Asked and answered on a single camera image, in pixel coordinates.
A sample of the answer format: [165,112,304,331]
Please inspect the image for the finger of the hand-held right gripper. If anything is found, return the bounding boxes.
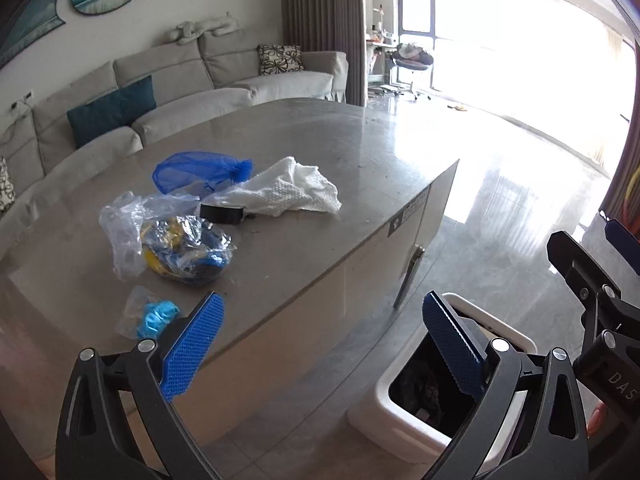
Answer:
[604,217,640,277]
[546,230,640,356]

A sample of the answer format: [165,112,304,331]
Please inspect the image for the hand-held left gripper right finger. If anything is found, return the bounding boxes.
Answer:
[422,290,591,480]

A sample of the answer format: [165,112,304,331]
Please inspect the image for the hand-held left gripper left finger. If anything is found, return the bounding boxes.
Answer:
[56,291,226,480]

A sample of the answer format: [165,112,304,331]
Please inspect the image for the small bag with blue glove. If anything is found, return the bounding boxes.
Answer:
[116,286,181,339]

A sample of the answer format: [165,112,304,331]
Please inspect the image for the blue yellow snack packet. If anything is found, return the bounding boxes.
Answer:
[141,215,237,286]

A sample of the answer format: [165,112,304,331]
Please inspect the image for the white trash bin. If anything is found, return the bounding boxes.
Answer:
[347,292,538,466]

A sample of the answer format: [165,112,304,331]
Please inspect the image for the black tape roll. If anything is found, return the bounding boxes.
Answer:
[200,202,246,224]

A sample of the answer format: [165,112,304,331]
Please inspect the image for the clear plastic bag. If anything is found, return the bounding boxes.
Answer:
[98,191,201,282]

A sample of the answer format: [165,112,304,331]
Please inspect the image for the blue mesh bag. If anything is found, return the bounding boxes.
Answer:
[152,151,254,196]

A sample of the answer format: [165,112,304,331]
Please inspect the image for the white cloth towel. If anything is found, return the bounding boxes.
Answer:
[210,156,342,218]

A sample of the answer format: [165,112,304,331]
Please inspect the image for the dark brown curtain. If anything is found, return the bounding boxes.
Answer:
[597,127,640,241]

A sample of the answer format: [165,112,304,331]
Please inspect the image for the beige cabinet table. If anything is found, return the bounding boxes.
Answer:
[0,97,461,466]

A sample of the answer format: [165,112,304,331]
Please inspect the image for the black white floral cushion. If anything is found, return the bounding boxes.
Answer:
[257,44,305,77]
[0,156,17,217]

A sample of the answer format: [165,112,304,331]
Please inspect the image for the swivel chair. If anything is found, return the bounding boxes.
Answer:
[391,55,435,102]

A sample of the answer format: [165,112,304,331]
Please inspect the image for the teal cushion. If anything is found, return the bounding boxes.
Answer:
[66,75,157,149]

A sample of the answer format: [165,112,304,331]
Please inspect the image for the pile of clothes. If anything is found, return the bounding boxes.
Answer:
[396,42,434,67]

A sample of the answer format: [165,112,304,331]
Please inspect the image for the light grey sofa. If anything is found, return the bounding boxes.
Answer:
[0,24,349,241]

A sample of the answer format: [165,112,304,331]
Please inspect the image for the white desk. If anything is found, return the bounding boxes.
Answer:
[367,35,401,97]

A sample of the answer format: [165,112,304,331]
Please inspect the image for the large glass window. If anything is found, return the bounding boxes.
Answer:
[397,0,633,131]

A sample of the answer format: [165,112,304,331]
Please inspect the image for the white cloth on sofa back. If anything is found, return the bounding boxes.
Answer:
[165,11,240,46]

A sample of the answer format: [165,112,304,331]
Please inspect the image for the grey brown curtain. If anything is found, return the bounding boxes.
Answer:
[279,0,368,107]

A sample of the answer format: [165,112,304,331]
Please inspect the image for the metal cabinet handle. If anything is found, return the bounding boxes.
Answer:
[392,245,426,309]

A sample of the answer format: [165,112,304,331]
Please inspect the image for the wall socket with plug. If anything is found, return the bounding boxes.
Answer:
[9,90,37,112]

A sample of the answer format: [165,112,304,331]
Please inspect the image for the curved teal wall picture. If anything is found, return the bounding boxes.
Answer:
[0,0,68,68]

